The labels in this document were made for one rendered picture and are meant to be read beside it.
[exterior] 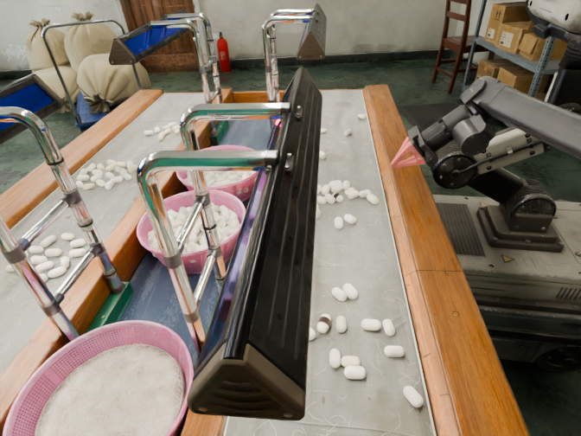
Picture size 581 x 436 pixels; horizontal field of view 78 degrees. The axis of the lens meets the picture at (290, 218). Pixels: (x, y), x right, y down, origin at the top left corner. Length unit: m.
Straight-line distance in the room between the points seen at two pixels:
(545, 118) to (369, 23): 4.71
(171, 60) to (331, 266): 4.96
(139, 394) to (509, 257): 1.11
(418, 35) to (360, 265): 4.93
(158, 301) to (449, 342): 0.60
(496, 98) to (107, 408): 0.90
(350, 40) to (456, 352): 4.95
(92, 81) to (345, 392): 3.50
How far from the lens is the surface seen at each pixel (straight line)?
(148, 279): 0.94
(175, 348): 0.70
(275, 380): 0.24
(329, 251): 0.83
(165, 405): 0.67
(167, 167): 0.43
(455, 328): 0.70
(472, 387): 0.65
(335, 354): 0.64
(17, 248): 0.65
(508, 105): 0.84
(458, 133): 0.87
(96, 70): 3.81
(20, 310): 0.92
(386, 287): 0.76
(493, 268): 1.29
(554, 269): 1.37
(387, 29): 5.45
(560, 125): 0.75
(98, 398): 0.72
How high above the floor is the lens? 1.30
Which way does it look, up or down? 37 degrees down
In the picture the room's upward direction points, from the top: 3 degrees counter-clockwise
